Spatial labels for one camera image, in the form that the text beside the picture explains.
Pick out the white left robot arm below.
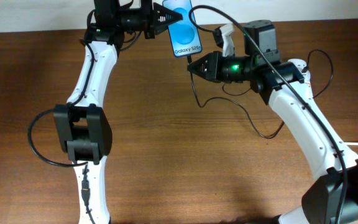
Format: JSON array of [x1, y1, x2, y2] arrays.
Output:
[[53, 1, 183, 223]]

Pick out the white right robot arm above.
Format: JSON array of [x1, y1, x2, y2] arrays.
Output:
[[188, 20, 358, 223]]

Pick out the black USB charging cable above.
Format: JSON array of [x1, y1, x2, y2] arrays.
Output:
[[186, 49, 334, 139]]

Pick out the blue Galaxy smartphone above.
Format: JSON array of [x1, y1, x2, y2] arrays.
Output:
[[162, 0, 202, 57]]

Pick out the white power strip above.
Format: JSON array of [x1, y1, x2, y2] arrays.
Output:
[[288, 58, 313, 98]]

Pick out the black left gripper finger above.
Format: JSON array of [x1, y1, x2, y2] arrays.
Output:
[[152, 2, 183, 22], [152, 17, 183, 35]]

